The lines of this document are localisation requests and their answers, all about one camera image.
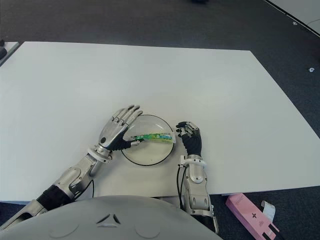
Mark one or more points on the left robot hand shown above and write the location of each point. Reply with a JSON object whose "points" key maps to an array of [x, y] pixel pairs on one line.
{"points": [[112, 132]]}

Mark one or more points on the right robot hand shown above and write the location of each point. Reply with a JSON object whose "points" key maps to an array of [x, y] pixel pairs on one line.
{"points": [[192, 142]]}

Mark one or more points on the green toothpaste tube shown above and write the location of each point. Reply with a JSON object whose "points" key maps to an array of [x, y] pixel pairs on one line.
{"points": [[157, 137]]}

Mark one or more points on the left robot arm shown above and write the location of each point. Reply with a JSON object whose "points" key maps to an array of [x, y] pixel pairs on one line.
{"points": [[72, 175]]}

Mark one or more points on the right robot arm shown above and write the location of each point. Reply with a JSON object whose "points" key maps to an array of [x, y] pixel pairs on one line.
{"points": [[197, 185]]}

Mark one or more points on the white plate with black rim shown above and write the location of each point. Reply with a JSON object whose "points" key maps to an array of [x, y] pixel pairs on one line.
{"points": [[150, 152]]}

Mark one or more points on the grey robot torso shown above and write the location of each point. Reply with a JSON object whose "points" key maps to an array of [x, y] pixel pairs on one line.
{"points": [[112, 217]]}

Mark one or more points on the white paper slip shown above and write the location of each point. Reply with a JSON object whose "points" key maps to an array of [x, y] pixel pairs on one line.
{"points": [[268, 210]]}

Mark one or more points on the white side table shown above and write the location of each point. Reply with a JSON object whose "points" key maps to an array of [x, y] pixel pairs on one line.
{"points": [[11, 48]]}

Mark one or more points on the white background desk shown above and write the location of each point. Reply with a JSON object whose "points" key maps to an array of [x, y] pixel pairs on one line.
{"points": [[300, 12]]}

